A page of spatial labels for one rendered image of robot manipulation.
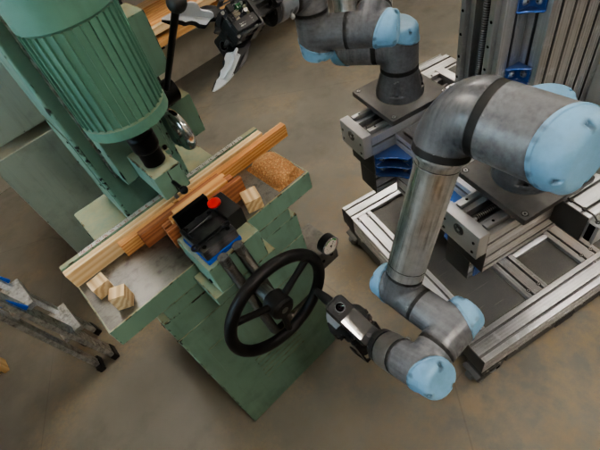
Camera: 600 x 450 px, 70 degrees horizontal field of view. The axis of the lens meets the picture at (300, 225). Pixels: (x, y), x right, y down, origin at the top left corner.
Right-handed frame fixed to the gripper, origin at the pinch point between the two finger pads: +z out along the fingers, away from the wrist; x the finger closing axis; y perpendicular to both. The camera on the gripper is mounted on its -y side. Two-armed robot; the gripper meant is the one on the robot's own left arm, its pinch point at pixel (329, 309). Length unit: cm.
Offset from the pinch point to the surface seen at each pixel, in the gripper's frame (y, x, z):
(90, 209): -45, -27, 64
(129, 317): -28.2, -33.7, 11.0
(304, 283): 9.1, 6.0, 32.2
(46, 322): -21, -67, 91
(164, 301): -24.8, -26.3, 12.9
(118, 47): -70, -2, -2
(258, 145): -35.7, 17.7, 25.4
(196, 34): -79, 108, 264
